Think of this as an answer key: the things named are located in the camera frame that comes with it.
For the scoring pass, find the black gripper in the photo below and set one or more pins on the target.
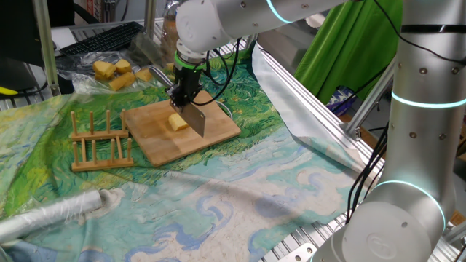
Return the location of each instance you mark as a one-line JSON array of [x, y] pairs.
[[188, 78]]

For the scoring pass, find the yellow potato chunk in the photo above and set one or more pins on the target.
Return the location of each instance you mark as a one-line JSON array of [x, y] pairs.
[[176, 122]]

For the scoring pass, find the steel cleaver knife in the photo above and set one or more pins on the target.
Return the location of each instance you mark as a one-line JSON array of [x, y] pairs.
[[194, 120]]

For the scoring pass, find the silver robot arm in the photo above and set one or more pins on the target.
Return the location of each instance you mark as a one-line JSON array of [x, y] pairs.
[[418, 145]]

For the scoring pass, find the small yellow potato scrap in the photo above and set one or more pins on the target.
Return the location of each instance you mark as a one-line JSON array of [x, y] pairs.
[[170, 66]]

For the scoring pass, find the bamboo cutting board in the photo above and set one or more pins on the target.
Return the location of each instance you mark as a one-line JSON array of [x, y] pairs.
[[218, 123]]

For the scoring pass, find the brown jar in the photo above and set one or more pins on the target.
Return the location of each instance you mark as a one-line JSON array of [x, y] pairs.
[[169, 36]]

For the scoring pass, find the yellow food chunks pile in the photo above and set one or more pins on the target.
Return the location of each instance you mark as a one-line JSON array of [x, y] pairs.
[[103, 69]]

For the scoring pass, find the clear plastic bag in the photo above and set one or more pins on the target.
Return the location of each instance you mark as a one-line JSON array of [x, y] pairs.
[[83, 83]]

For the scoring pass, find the black keyboard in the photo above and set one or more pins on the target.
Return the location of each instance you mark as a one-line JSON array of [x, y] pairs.
[[98, 40]]

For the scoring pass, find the wooden peg rack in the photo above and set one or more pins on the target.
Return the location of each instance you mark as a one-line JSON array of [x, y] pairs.
[[102, 164]]

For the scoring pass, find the painted landscape tablecloth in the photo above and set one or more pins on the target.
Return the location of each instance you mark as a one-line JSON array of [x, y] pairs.
[[218, 203]]

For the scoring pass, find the grey metal box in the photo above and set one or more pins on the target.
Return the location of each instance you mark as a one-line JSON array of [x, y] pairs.
[[291, 51]]

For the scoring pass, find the white paper sheet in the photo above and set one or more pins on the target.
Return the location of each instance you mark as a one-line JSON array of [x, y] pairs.
[[62, 38]]

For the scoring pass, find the blue patterned bag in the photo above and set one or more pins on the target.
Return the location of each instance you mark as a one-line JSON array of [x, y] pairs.
[[340, 102]]

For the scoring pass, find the green fabric curtain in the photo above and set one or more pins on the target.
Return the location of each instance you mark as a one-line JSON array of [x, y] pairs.
[[346, 54]]

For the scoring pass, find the plastic wrap roll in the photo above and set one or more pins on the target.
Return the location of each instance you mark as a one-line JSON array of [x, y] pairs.
[[54, 214]]

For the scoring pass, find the black monitor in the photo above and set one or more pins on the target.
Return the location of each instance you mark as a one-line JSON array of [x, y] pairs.
[[16, 29]]

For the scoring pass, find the aluminium frame post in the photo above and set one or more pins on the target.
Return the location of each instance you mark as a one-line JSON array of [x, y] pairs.
[[45, 43], [371, 98], [150, 16]]

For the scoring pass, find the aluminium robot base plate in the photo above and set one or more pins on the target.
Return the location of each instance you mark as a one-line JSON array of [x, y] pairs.
[[296, 254]]

